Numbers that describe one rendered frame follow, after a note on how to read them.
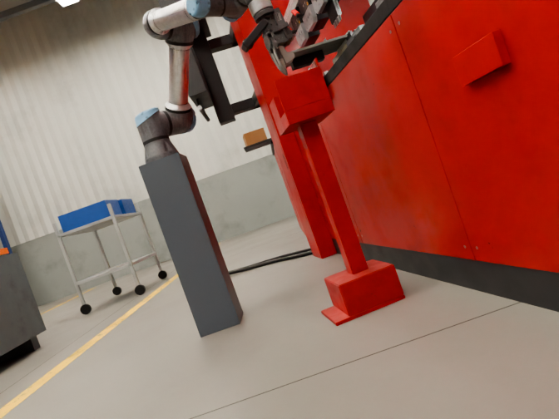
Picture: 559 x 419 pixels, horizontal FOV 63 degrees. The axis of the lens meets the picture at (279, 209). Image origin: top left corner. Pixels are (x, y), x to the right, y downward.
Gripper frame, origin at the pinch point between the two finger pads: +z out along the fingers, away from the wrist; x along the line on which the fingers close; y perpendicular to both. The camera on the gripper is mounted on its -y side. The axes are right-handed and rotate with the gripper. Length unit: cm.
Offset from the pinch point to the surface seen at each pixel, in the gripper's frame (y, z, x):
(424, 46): 25.3, 17.0, -39.6
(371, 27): 26.8, 1.3, -15.5
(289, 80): -0.7, 4.2, -4.8
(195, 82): -15, -49, 143
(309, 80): 5.3, 6.6, -4.8
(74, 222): -165, -21, 332
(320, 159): 0.0, 31.2, 2.2
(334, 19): 43, -23, 43
